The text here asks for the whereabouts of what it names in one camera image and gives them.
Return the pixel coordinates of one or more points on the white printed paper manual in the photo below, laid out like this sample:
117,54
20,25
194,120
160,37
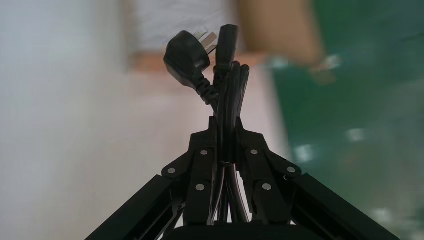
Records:
172,23

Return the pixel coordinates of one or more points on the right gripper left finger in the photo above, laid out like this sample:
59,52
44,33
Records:
195,185

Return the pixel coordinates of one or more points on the open brown cardboard storage box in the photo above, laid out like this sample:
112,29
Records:
281,30

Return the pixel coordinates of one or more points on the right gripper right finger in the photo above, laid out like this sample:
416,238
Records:
265,185

